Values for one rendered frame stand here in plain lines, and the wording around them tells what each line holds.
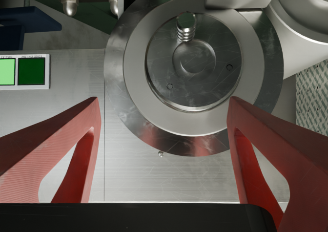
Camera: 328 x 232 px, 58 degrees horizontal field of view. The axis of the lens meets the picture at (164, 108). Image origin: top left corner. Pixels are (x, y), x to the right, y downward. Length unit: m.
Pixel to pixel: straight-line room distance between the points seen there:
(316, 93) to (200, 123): 0.25
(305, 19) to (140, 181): 0.42
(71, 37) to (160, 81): 3.44
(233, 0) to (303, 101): 0.28
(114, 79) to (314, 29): 0.17
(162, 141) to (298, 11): 0.16
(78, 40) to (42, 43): 0.55
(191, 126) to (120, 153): 0.36
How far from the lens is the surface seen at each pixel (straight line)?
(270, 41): 0.26
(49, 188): 0.63
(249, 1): 0.25
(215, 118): 0.24
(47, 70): 0.63
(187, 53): 0.23
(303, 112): 0.49
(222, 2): 0.25
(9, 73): 0.66
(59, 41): 3.50
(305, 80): 0.49
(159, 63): 0.23
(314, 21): 0.29
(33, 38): 3.28
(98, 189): 0.60
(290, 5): 0.29
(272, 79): 0.26
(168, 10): 0.26
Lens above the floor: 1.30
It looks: 4 degrees down
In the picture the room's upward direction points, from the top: 180 degrees clockwise
